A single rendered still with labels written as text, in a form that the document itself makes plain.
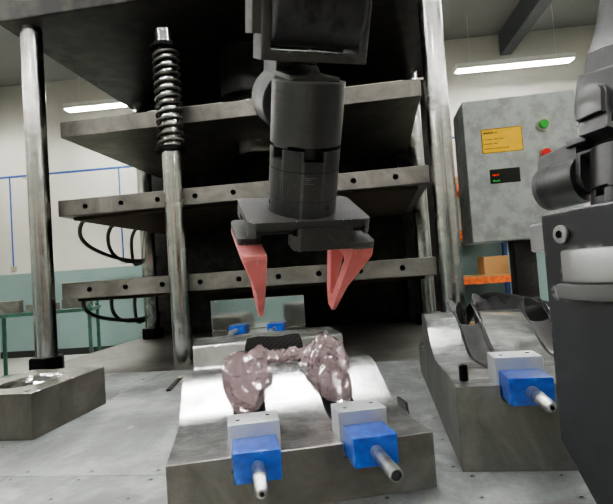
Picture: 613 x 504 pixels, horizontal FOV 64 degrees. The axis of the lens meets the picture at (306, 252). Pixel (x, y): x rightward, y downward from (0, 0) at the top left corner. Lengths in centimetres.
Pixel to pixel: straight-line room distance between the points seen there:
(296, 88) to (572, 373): 25
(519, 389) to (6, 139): 902
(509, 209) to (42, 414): 119
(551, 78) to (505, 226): 694
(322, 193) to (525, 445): 35
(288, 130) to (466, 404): 35
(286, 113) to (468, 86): 761
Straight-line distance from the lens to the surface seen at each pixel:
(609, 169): 63
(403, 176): 138
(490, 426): 58
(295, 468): 51
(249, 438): 50
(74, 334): 846
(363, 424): 51
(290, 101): 37
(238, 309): 140
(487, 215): 145
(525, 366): 58
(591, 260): 26
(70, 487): 66
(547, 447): 60
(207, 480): 51
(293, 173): 38
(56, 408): 92
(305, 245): 39
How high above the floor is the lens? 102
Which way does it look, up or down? 2 degrees up
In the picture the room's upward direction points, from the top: 4 degrees counter-clockwise
